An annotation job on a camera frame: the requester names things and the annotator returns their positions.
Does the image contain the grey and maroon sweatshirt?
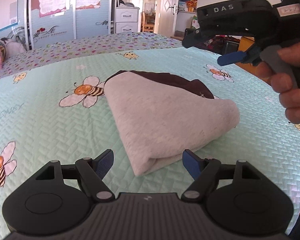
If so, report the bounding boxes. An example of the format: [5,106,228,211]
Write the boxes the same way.
[104,70,239,176]

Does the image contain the person's right hand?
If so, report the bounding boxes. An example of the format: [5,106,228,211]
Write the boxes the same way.
[256,43,300,124]

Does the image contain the wooden dresser desk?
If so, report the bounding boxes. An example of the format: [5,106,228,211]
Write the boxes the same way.
[236,36,270,85]

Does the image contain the white room door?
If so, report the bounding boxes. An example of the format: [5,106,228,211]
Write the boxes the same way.
[154,0,179,37]

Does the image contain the white drawer cabinet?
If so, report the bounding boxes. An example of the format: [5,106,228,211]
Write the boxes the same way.
[115,7,139,34]

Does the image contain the blue sliding-door wardrobe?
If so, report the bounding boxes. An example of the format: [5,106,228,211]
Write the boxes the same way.
[0,0,116,51]

